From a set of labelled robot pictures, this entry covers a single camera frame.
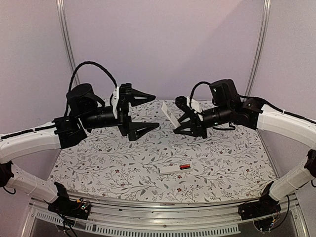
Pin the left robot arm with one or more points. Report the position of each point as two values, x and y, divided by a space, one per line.
87 112

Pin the white remote control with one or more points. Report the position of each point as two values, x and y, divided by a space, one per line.
171 170

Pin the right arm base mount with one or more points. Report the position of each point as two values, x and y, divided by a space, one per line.
264 206

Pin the left aluminium frame post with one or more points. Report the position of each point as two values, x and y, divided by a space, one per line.
65 34

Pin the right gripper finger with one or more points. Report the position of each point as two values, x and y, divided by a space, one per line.
186 129
188 114

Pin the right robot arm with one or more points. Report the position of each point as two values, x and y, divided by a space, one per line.
258 114

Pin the right aluminium frame post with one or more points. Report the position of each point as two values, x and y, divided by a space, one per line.
260 46

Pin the red black battery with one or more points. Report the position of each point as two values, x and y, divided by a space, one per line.
185 165

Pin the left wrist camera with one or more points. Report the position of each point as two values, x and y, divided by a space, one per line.
115 101

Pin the floral patterned table mat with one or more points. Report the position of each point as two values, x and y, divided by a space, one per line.
227 165

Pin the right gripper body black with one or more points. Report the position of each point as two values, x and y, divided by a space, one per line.
199 128

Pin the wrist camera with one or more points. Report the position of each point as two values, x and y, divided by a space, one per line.
115 101
188 106

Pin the white remote battery cover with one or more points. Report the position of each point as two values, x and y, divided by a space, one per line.
171 117

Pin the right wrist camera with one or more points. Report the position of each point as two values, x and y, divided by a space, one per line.
188 106

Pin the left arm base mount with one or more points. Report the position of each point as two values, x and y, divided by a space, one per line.
79 208

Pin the aluminium frame post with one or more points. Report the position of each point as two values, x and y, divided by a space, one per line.
65 34
260 46

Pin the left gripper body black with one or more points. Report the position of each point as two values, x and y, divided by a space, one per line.
123 119

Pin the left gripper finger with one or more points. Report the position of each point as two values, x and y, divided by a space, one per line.
138 98
138 129

